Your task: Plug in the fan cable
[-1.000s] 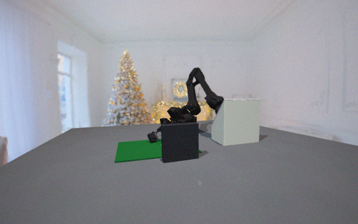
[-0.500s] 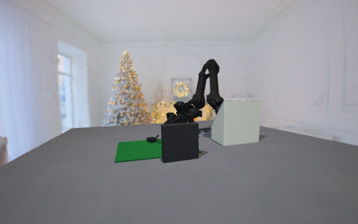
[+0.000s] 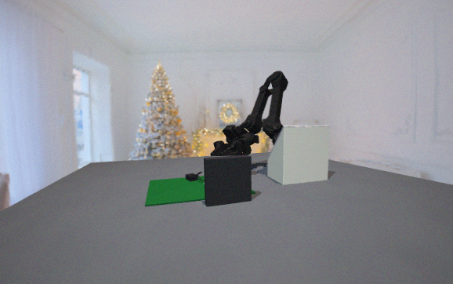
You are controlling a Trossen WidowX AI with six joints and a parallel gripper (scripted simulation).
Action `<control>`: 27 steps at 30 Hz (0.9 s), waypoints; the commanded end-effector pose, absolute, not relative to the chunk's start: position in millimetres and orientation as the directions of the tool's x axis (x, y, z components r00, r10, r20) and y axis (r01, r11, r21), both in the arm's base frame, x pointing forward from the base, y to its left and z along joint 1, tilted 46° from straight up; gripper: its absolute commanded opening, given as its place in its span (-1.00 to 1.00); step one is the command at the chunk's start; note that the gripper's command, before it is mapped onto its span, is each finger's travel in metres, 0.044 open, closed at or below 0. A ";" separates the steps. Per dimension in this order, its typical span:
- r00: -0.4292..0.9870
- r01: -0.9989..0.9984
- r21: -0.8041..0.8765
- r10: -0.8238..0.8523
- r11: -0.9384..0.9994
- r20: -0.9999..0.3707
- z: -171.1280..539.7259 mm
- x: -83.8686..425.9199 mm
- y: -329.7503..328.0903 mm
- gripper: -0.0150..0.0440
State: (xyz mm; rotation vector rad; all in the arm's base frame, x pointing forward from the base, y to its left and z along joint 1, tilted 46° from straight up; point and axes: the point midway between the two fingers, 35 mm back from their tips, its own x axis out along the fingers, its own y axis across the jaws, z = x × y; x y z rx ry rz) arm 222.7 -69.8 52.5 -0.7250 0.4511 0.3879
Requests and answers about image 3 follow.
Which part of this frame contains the black square panel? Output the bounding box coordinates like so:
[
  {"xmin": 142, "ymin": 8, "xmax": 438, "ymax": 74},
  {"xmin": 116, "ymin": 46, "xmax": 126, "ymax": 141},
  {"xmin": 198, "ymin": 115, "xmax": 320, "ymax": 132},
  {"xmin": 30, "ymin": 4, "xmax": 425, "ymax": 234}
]
[{"xmin": 204, "ymin": 155, "xmax": 252, "ymax": 207}]

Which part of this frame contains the black fan cable with plug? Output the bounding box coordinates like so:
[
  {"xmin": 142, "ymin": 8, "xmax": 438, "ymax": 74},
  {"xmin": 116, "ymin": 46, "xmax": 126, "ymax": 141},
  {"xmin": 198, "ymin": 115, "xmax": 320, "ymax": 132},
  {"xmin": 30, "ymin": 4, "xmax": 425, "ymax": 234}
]
[{"xmin": 185, "ymin": 172, "xmax": 201, "ymax": 182}]

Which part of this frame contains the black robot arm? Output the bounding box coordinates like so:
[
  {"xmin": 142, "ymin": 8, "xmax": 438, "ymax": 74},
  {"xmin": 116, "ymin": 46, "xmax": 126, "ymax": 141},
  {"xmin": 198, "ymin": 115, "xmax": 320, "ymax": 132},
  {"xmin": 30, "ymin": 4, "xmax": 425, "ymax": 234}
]
[{"xmin": 223, "ymin": 71, "xmax": 288, "ymax": 145}]

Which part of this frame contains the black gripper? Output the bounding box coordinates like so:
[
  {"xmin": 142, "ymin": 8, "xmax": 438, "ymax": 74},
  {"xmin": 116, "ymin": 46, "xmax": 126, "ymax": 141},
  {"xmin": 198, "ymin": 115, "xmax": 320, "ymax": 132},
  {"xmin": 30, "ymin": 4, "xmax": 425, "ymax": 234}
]
[{"xmin": 210, "ymin": 136, "xmax": 252, "ymax": 156}]

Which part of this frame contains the green circuit board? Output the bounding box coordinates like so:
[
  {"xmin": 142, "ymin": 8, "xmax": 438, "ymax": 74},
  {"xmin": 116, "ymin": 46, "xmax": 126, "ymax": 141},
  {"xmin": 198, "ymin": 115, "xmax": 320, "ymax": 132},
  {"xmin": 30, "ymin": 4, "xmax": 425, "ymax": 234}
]
[{"xmin": 145, "ymin": 177, "xmax": 205, "ymax": 206}]

